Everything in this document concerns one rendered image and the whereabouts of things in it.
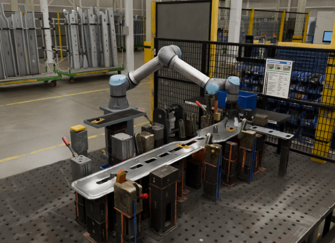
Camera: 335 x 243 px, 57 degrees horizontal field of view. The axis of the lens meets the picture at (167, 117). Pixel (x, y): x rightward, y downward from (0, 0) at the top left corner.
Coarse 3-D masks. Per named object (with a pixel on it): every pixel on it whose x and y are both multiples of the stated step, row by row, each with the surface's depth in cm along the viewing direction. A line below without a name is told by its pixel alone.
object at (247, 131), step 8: (240, 136) 200; (248, 136) 196; (240, 144) 201; (248, 144) 198; (240, 152) 203; (248, 152) 199; (240, 160) 205; (248, 160) 201; (240, 168) 205; (248, 168) 202; (240, 176) 207; (248, 176) 204
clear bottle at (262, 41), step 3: (261, 33) 250; (264, 33) 249; (261, 36) 250; (264, 36) 250; (261, 39) 249; (264, 39) 249; (258, 42) 252; (261, 42) 249; (264, 42) 249; (258, 48) 252; (261, 48) 251; (264, 48) 251; (258, 57) 254; (261, 57) 252; (264, 57) 254
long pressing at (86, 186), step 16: (208, 128) 214; (224, 128) 215; (192, 144) 186; (128, 160) 163; (144, 160) 164; (160, 160) 164; (176, 160) 166; (96, 176) 146; (128, 176) 147; (144, 176) 149; (80, 192) 133; (96, 192) 133
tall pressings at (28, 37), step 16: (0, 16) 737; (16, 16) 759; (32, 16) 782; (0, 32) 741; (16, 32) 766; (32, 32) 791; (0, 48) 724; (16, 48) 770; (32, 48) 798; (0, 64) 735; (16, 64) 802; (32, 64) 805
